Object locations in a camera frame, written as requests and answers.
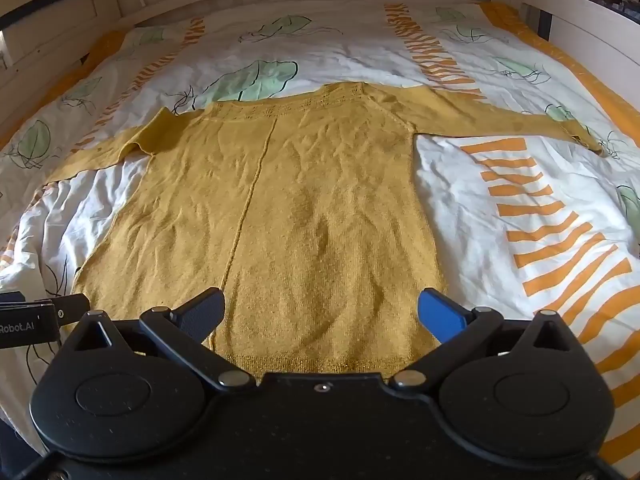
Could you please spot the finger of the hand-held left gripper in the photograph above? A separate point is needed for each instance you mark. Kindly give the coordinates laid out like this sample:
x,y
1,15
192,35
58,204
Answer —
x,y
72,306

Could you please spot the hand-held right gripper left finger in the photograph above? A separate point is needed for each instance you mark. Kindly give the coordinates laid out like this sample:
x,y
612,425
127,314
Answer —
x,y
200,316

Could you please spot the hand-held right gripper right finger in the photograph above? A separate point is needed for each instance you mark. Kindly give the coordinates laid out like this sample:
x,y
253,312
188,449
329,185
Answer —
x,y
442,316

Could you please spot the mustard yellow knit sweater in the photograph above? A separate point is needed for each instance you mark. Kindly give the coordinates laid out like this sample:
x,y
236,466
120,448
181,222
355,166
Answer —
x,y
310,200

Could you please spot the white leaf-print duvet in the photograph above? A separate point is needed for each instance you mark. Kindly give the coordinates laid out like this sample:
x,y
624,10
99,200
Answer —
x,y
465,170

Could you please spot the white wooden bed frame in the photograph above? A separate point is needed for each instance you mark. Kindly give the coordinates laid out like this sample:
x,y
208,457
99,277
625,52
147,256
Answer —
x,y
60,25

